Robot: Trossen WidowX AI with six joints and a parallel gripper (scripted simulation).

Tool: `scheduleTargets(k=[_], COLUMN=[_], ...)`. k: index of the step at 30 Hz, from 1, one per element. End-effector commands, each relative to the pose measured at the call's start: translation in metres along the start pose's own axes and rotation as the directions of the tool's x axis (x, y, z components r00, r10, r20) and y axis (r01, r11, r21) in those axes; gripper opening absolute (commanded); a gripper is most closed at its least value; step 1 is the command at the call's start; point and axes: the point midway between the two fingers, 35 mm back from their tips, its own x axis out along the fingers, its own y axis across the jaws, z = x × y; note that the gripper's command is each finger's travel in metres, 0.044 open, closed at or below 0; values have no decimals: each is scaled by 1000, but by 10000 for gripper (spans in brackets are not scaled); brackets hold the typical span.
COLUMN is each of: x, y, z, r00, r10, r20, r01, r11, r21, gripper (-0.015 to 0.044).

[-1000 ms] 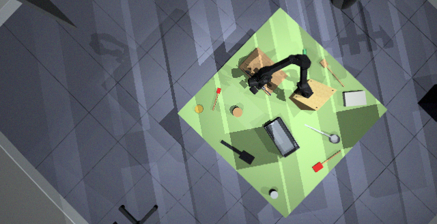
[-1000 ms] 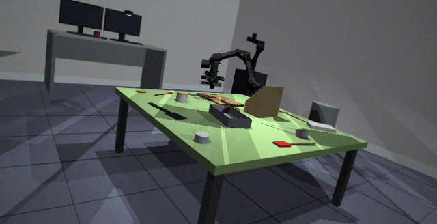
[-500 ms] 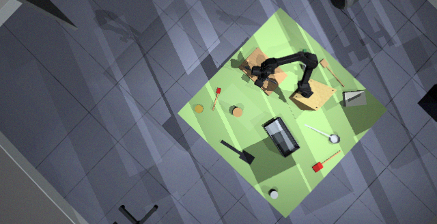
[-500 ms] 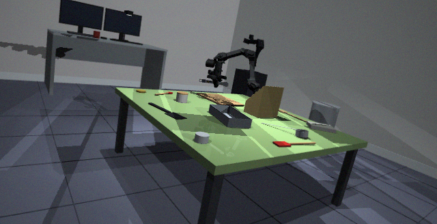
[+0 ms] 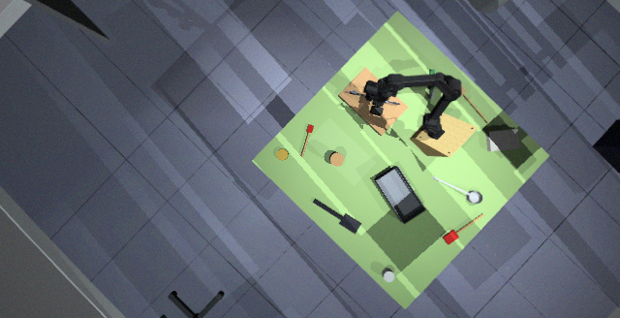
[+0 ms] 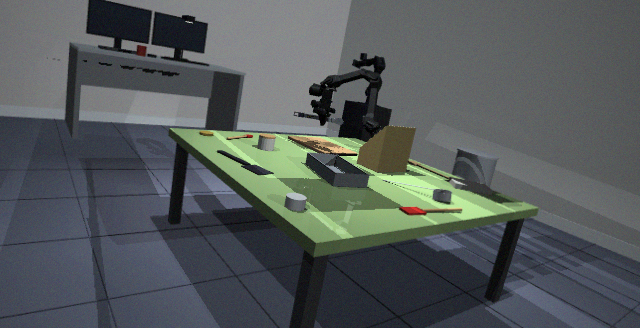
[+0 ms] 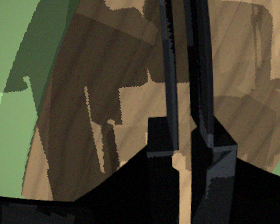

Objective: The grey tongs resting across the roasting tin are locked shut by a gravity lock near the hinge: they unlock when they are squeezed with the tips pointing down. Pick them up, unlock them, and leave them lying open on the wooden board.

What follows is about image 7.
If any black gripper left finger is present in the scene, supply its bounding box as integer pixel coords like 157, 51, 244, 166
0, 145, 152, 224

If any light brown wooden board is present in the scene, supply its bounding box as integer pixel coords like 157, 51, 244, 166
22, 0, 280, 224

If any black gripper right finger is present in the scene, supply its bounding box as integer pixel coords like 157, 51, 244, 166
229, 157, 280, 224

